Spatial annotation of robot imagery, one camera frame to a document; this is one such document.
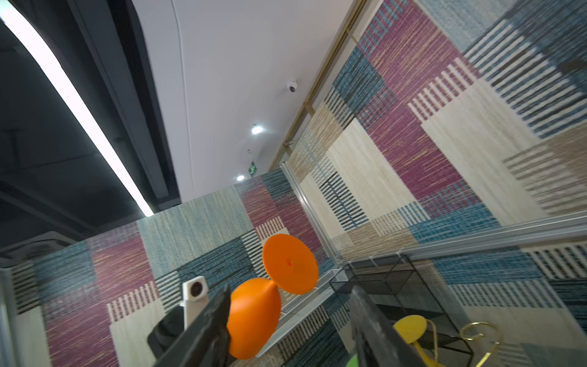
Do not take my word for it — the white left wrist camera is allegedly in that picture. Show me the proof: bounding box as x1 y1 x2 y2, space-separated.
180 276 209 329

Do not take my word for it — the gold wire wine glass rack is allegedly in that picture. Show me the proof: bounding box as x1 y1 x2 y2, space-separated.
426 318 503 367

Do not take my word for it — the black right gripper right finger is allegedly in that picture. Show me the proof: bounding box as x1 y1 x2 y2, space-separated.
349 285 424 366

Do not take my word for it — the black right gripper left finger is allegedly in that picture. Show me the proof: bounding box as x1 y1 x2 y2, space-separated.
154 286 231 367

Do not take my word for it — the light orange plastic wine glass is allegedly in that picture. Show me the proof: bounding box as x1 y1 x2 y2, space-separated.
227 234 319 359

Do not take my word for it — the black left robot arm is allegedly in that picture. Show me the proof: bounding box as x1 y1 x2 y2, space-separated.
147 306 185 359

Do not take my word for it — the white dome security camera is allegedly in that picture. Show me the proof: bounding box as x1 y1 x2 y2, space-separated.
287 80 297 93

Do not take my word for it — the yellow plastic wine glass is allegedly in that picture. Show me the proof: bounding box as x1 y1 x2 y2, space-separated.
393 314 443 367

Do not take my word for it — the green plastic wine glass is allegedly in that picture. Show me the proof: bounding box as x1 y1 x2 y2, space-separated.
346 355 359 367

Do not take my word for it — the black mesh shelf rack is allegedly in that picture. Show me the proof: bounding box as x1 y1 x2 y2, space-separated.
330 255 474 366

